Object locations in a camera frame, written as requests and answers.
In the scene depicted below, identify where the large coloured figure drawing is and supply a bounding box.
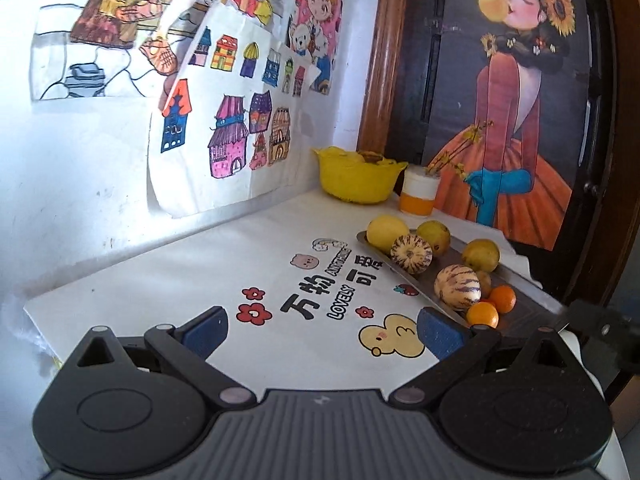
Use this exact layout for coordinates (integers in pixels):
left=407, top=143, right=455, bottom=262
left=30, top=0, right=301, bottom=102

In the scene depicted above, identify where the brown wooden frame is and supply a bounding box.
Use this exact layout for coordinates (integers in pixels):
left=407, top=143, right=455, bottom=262
left=357, top=0, right=448, bottom=171

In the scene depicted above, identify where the child and dog drawing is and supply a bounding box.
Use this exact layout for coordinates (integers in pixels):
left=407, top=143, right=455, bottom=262
left=287, top=0, right=351, bottom=97

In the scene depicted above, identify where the yellow lemon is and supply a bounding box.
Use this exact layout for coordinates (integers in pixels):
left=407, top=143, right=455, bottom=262
left=366, top=215, right=411, bottom=253

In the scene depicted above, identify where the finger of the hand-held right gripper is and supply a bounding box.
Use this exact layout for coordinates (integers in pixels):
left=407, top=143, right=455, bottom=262
left=564, top=300, right=640, bottom=357

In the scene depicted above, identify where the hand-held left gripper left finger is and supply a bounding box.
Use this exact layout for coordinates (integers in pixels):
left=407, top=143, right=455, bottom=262
left=62, top=305, right=257, bottom=407

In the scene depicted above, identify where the large green-brown pear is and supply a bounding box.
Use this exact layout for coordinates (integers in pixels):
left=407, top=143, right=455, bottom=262
left=416, top=220, right=452, bottom=257

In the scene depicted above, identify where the small yellow-orange citrus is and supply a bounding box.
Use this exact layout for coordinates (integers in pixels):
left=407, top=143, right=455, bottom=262
left=466, top=301, right=500, bottom=330

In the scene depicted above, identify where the white printed tablecloth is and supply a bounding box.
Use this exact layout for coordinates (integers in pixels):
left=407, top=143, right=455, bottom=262
left=24, top=190, right=568, bottom=363

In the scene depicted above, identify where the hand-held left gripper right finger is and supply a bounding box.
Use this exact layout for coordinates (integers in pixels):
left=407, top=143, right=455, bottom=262
left=390, top=306, right=583, bottom=407

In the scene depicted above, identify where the orange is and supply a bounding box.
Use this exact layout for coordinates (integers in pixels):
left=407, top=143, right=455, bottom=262
left=489, top=285, right=517, bottom=314

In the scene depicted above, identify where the striped pepino melon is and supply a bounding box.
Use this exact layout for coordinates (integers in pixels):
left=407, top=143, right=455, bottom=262
left=390, top=235, right=430, bottom=275
left=433, top=264, right=482, bottom=308

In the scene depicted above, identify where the white and orange cup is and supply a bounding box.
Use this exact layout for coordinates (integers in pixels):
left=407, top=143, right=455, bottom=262
left=399, top=166, right=441, bottom=216

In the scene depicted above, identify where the dark wooden furniture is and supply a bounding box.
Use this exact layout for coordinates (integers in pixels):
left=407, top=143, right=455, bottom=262
left=575, top=0, right=640, bottom=311

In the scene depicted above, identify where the coloured houses drawing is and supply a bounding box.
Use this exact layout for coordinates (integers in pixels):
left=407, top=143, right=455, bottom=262
left=147, top=10, right=321, bottom=221

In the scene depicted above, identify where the wall poster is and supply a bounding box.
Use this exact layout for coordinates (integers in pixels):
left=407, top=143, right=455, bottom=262
left=425, top=0, right=593, bottom=253

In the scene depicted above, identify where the yellow scalloped bowl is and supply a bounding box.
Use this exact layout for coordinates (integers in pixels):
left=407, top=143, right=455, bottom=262
left=314, top=146, right=408, bottom=205

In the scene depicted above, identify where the metal tray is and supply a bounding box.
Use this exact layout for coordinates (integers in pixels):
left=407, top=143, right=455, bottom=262
left=356, top=230, right=568, bottom=337

